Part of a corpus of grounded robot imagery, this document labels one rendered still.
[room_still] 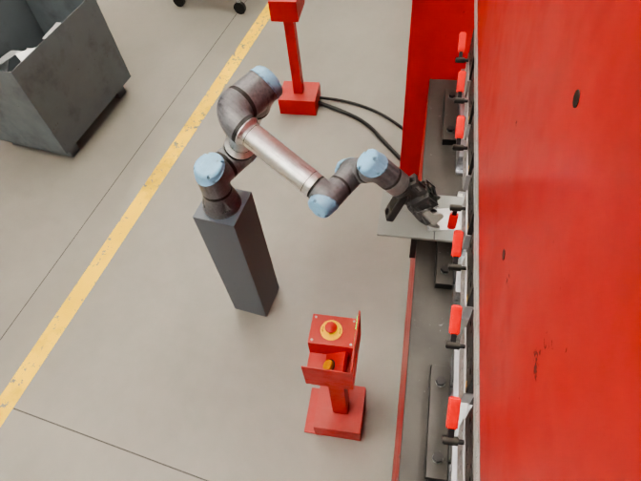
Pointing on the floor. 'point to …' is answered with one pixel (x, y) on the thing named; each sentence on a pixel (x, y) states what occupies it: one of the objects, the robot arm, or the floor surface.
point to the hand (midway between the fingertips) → (433, 218)
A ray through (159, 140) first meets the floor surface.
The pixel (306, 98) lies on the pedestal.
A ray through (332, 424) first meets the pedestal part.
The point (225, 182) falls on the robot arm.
